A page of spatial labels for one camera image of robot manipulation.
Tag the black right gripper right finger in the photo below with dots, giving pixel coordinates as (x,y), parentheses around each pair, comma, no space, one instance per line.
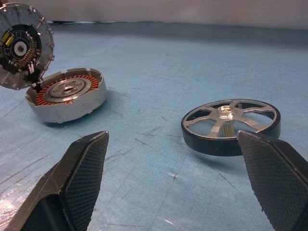
(276,178)

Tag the spoked silver rotor wheel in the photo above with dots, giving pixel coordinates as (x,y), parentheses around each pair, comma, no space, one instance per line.
(207,144)

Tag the silver motor cover circuit board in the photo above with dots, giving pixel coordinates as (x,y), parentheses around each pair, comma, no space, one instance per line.
(43,43)

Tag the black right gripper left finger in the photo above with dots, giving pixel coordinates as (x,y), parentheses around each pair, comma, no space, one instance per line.
(79,183)

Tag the grey motor stator copper windings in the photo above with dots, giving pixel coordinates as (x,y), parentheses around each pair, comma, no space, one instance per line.
(72,113)

